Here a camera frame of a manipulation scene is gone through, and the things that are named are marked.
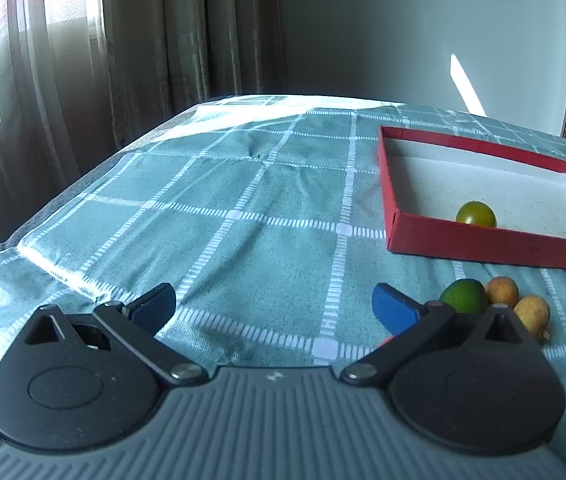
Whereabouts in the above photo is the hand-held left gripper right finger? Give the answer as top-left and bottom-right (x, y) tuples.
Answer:
(340, 282), (540, 389)

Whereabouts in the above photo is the brown longan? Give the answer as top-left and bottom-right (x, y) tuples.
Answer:
(484, 277), (520, 307)
(513, 295), (551, 342)

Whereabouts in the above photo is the green lime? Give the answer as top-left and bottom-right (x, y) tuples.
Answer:
(438, 279), (490, 315)

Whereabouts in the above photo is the red cardboard box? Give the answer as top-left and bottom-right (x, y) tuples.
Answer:
(376, 125), (566, 272)

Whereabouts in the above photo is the brown patterned curtain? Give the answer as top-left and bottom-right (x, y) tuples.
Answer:
(97, 0), (285, 147)

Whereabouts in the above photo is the white sheer curtain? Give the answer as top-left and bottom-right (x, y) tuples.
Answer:
(0, 0), (118, 243)

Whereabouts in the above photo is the green checked tablecloth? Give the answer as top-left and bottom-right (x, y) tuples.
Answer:
(0, 94), (566, 480)

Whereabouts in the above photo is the green tomato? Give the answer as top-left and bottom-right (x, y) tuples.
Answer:
(456, 201), (497, 228)

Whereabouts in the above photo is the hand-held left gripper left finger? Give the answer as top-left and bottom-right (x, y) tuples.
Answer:
(23, 282), (210, 387)

